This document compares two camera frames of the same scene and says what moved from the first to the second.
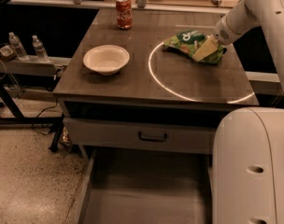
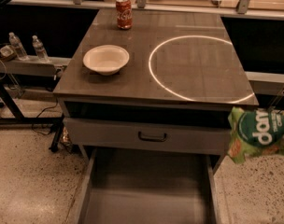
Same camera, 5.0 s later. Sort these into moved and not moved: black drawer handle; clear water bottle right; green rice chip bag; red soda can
Moved: green rice chip bag
Not moved: clear water bottle right; black drawer handle; red soda can
